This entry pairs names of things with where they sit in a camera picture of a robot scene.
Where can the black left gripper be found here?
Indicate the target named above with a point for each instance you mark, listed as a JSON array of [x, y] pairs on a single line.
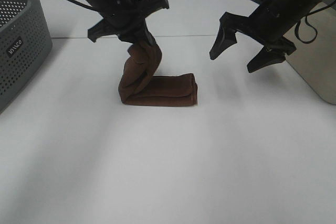
[[126, 19]]

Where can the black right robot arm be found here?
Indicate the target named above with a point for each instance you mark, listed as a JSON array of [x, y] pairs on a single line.
[[291, 12]]

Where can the grey perforated plastic basket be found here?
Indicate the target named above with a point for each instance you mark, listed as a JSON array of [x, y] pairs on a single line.
[[25, 44]]

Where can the brown towel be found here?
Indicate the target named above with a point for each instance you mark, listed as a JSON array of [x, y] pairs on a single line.
[[139, 86]]

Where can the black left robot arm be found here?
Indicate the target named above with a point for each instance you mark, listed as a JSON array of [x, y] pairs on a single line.
[[123, 18]]

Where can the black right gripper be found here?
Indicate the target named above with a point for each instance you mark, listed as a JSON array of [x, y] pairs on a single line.
[[264, 27]]

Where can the beige storage box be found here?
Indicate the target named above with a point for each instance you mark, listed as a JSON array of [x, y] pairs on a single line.
[[315, 62]]

